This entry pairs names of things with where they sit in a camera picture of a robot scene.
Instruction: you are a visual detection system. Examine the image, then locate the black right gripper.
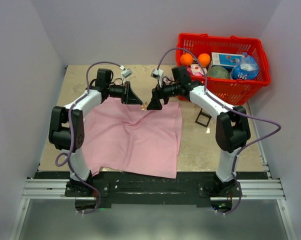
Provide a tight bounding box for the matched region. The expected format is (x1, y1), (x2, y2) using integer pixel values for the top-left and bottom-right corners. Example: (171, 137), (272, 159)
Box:
(147, 78), (181, 110)

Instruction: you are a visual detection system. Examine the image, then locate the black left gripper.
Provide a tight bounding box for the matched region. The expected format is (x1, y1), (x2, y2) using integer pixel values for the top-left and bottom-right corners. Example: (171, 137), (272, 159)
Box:
(107, 81), (143, 105)

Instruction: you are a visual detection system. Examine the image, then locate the pink garment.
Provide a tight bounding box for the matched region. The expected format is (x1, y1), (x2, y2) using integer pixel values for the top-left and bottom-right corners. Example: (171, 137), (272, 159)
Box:
(82, 98), (182, 179)

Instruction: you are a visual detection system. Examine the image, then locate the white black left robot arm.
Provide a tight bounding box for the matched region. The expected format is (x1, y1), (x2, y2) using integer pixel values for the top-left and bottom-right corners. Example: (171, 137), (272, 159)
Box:
(48, 68), (143, 196)

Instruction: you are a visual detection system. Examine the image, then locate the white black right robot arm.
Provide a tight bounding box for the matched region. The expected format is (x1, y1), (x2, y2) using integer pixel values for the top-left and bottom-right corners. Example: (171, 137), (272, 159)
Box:
(147, 66), (251, 197)

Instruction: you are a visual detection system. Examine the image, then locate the pink white snack packet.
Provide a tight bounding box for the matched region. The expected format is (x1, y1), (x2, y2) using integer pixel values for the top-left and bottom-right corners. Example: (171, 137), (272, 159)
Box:
(186, 64), (207, 77)

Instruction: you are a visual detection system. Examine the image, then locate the left orange fruit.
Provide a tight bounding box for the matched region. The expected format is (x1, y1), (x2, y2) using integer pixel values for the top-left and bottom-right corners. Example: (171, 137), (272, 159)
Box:
(179, 53), (194, 66)

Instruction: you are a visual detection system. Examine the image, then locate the orange fruit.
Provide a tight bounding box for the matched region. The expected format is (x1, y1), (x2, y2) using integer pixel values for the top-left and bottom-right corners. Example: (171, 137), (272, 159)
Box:
(197, 53), (211, 67)
(179, 53), (194, 66)

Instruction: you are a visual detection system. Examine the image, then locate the right orange fruit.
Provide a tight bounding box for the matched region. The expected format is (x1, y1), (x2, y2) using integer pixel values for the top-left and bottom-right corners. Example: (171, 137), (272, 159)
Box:
(197, 53), (211, 67)

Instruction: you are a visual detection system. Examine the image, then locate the green melon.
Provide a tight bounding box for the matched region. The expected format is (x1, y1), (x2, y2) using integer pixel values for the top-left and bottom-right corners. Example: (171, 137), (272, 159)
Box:
(206, 65), (230, 79)

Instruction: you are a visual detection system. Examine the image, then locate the red plastic shopping basket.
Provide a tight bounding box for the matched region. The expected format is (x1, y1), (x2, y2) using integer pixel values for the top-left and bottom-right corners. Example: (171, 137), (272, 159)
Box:
(175, 33), (271, 105)

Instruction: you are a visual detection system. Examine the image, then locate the white blue carton box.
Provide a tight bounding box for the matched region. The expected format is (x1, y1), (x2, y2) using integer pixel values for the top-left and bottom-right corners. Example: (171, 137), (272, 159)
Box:
(209, 52), (244, 70)

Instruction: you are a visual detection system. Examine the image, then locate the blue plastic bag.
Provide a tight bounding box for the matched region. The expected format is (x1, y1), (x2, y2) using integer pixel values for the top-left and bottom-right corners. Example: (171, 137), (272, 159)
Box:
(230, 52), (260, 81)

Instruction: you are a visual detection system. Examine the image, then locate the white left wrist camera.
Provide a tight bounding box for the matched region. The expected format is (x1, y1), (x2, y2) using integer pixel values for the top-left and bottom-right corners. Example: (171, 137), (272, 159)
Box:
(121, 68), (133, 79)

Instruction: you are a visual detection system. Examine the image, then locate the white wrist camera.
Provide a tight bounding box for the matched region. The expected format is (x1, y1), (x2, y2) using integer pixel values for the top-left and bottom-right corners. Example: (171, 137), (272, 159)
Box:
(151, 68), (164, 87)
(121, 68), (133, 79)

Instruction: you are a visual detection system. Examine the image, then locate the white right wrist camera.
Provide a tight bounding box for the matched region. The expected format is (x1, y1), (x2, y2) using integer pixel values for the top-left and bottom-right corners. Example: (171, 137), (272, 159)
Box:
(151, 68), (164, 87)

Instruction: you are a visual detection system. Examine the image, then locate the small black square frame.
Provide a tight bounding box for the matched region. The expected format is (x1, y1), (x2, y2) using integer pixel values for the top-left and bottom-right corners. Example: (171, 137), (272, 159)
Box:
(195, 108), (212, 128)

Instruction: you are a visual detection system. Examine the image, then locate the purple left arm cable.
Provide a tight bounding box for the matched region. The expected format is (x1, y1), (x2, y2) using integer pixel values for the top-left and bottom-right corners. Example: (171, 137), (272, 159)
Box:
(54, 61), (126, 215)

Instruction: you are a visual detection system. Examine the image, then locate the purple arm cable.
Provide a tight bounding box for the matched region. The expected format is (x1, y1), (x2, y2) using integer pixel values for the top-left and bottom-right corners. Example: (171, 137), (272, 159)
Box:
(54, 61), (126, 215)
(155, 47), (282, 216)

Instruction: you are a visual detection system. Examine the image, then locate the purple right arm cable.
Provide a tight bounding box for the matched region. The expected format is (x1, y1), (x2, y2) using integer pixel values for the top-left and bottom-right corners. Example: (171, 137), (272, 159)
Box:
(155, 47), (282, 216)

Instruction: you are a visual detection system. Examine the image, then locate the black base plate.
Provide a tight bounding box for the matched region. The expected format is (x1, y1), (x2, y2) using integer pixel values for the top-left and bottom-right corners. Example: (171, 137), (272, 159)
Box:
(34, 171), (269, 210)

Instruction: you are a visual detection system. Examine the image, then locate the aluminium rail frame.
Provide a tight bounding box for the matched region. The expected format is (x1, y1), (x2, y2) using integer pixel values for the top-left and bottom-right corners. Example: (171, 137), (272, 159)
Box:
(9, 102), (298, 240)

